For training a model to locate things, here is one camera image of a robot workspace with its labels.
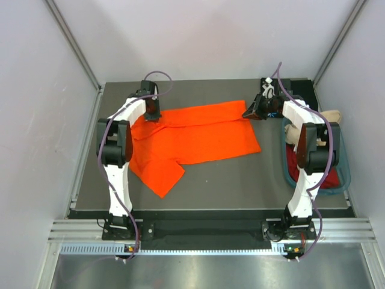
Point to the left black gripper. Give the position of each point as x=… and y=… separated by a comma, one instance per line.
x=155, y=117

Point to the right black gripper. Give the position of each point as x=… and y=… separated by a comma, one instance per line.
x=253, y=112

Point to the orange t shirt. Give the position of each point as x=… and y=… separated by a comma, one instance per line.
x=189, y=136

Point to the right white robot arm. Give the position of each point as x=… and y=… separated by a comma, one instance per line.
x=317, y=150

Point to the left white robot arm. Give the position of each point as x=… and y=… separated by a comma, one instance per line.
x=114, y=151

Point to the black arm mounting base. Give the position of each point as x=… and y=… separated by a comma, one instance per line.
x=215, y=229

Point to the beige t shirt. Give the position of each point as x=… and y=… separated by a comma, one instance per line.
x=292, y=133

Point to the folded black t shirt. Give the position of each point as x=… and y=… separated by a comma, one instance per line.
x=302, y=88

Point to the red t shirt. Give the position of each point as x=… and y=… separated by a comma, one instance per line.
x=331, y=181

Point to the teal plastic laundry basket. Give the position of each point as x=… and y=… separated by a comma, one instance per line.
x=342, y=169

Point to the slotted grey cable duct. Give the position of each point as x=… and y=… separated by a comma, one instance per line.
x=123, y=249

